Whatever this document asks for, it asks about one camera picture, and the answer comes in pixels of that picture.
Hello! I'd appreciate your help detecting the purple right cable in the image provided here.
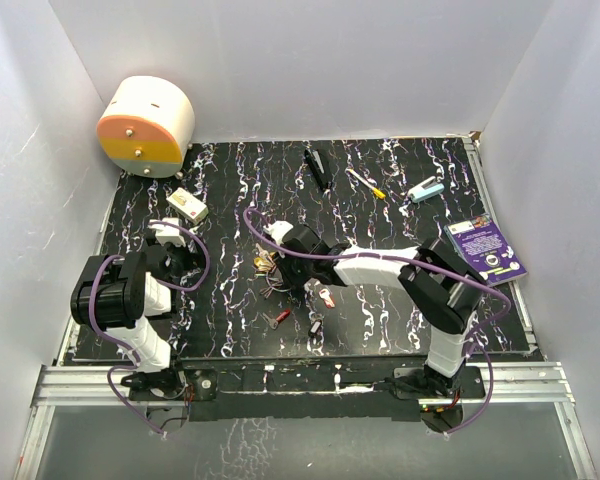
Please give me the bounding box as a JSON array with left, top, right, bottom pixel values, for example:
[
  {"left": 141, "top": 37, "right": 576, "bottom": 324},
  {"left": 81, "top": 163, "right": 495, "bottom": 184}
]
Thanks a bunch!
[{"left": 243, "top": 207, "right": 512, "bottom": 434}]

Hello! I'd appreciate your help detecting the metal keyring with keys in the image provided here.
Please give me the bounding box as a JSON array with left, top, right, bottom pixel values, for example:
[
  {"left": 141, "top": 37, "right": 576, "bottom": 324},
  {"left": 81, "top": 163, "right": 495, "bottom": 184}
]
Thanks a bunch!
[{"left": 253, "top": 243, "right": 289, "bottom": 298}]

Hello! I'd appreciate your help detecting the red tag key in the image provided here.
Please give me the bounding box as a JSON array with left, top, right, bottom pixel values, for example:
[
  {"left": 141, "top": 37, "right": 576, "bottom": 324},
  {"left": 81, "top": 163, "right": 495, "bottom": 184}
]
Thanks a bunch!
[{"left": 318, "top": 288, "right": 335, "bottom": 309}]

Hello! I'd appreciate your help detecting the aluminium frame rail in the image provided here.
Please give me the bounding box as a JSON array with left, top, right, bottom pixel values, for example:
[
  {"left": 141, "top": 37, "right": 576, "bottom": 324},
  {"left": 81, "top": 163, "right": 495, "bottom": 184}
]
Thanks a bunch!
[{"left": 32, "top": 359, "right": 574, "bottom": 407}]

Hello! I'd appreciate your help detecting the red key with silver blade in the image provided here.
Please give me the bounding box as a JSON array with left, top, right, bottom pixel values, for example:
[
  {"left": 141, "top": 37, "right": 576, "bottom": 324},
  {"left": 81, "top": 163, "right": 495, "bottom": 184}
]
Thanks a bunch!
[{"left": 263, "top": 309, "right": 291, "bottom": 330}]

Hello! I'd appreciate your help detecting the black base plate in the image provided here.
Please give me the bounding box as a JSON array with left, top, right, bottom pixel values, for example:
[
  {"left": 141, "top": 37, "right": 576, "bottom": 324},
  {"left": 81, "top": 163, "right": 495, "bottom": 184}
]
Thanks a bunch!
[{"left": 121, "top": 356, "right": 486, "bottom": 422}]

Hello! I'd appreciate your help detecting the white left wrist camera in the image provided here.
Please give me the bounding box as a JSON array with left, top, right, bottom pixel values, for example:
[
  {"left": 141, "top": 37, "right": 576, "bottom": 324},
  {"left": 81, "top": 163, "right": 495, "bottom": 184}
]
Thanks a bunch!
[{"left": 149, "top": 217, "right": 186, "bottom": 247}]

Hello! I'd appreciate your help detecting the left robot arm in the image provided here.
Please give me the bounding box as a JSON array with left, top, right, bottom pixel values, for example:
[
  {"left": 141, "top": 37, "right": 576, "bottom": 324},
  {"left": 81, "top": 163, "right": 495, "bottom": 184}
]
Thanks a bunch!
[{"left": 70, "top": 234, "right": 206, "bottom": 399}]

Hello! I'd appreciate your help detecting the black key tag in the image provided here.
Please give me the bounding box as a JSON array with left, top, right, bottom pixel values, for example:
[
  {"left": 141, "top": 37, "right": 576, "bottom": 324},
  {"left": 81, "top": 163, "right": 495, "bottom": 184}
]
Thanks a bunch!
[{"left": 308, "top": 320, "right": 322, "bottom": 338}]

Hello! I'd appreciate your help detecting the pale green cardboard box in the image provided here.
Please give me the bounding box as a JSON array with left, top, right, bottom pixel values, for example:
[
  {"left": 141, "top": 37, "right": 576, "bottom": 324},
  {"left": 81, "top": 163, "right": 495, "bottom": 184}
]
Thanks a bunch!
[{"left": 167, "top": 188, "right": 208, "bottom": 225}]

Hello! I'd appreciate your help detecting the white round drawer cabinet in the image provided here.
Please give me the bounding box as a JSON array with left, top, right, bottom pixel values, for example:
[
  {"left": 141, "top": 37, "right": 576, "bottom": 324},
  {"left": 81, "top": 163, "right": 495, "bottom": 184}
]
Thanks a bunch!
[{"left": 96, "top": 75, "right": 195, "bottom": 179}]

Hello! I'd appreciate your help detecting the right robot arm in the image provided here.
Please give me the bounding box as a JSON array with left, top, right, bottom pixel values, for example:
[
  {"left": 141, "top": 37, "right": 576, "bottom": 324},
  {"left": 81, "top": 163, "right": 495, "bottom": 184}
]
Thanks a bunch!
[{"left": 265, "top": 221, "right": 486, "bottom": 397}]

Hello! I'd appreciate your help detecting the purple cable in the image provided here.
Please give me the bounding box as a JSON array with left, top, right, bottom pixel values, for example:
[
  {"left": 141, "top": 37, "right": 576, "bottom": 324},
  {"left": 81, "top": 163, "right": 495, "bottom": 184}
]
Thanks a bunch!
[
  {"left": 88, "top": 221, "right": 212, "bottom": 435},
  {"left": 243, "top": 207, "right": 512, "bottom": 434}
]

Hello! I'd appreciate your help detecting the purple booklet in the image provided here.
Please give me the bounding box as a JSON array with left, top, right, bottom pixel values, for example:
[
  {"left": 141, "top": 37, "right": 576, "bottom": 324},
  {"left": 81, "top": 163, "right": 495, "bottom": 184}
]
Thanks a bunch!
[{"left": 444, "top": 214, "right": 527, "bottom": 286}]

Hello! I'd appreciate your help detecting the black stapler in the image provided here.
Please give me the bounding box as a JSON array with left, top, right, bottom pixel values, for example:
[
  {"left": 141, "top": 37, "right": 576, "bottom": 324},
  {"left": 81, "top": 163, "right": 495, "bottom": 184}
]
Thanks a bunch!
[{"left": 304, "top": 149, "right": 333, "bottom": 192}]

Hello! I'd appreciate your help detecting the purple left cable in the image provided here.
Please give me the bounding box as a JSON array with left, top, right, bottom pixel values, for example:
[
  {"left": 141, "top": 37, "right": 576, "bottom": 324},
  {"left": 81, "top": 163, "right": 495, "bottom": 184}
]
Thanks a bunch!
[{"left": 88, "top": 221, "right": 212, "bottom": 435}]

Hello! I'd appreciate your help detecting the light blue stapler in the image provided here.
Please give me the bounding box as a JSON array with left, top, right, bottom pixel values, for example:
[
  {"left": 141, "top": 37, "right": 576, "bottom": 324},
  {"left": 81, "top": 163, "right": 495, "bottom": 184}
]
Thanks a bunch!
[{"left": 407, "top": 176, "right": 444, "bottom": 203}]

